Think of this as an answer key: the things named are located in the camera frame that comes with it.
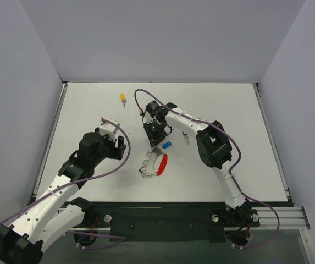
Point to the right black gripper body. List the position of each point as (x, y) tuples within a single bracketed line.
[(154, 132)]

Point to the blue tag key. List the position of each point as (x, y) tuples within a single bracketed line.
[(166, 145)]

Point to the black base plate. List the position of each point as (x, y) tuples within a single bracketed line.
[(164, 221)]

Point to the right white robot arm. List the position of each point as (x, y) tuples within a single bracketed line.
[(214, 149)]

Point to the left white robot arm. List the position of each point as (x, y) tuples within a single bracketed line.
[(28, 237)]

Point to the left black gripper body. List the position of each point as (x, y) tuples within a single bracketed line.
[(117, 148)]

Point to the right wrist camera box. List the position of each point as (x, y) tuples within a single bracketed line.
[(146, 118)]

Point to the aluminium frame rail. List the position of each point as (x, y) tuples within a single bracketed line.
[(72, 215)]

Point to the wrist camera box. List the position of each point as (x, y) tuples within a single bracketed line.
[(109, 129), (146, 118)]

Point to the black tag key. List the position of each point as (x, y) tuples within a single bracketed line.
[(186, 138)]

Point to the yellow tag key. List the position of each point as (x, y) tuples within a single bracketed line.
[(123, 99)]

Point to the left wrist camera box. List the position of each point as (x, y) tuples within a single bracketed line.
[(109, 129)]

